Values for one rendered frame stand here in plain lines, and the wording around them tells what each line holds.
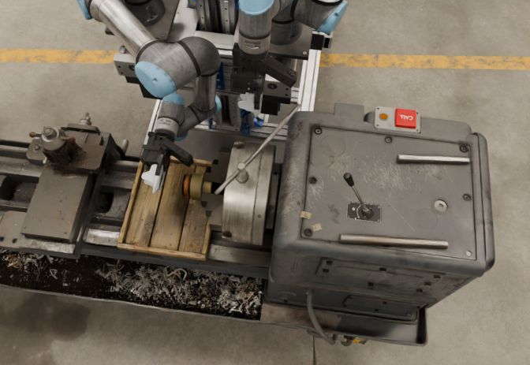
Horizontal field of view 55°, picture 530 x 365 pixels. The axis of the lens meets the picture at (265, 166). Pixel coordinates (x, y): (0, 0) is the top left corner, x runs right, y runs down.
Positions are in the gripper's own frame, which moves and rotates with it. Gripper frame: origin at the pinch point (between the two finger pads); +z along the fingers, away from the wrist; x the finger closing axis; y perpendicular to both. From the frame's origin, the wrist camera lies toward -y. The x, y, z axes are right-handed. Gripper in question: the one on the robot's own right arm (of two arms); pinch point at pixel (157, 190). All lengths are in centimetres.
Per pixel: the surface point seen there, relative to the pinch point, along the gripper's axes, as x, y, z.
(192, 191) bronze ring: 2.2, -11.7, 0.0
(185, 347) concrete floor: -109, 0, 32
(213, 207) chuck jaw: 2.5, -18.9, 4.5
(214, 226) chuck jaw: 1.8, -20.2, 10.2
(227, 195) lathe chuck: 13.2, -24.0, 4.4
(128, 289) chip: -51, 16, 21
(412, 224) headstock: 16, -75, 7
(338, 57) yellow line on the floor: -107, -60, -150
